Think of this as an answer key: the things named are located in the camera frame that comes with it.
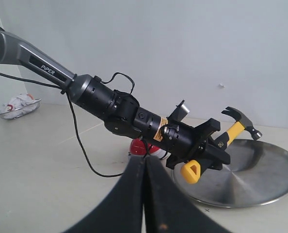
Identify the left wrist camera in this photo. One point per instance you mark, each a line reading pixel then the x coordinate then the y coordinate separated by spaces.
pixel 179 113

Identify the metal mesh basket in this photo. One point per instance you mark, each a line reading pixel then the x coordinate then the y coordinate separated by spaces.
pixel 18 110

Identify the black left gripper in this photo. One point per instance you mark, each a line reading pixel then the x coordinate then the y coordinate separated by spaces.
pixel 185 143

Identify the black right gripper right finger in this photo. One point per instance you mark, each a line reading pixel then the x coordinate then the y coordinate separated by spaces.
pixel 167 209

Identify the round stainless steel plate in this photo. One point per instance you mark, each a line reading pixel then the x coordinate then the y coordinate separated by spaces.
pixel 257 175

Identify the red dome push button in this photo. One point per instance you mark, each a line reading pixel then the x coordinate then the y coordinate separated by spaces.
pixel 140 148

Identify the white cloth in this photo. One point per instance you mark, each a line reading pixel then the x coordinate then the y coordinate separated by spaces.
pixel 15 104

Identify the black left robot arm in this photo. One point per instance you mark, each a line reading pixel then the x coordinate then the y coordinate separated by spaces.
pixel 120 111

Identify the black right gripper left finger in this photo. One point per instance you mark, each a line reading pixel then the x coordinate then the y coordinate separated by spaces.
pixel 122 209

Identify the yellow black claw hammer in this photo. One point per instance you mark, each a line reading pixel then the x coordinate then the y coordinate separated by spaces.
pixel 192 170

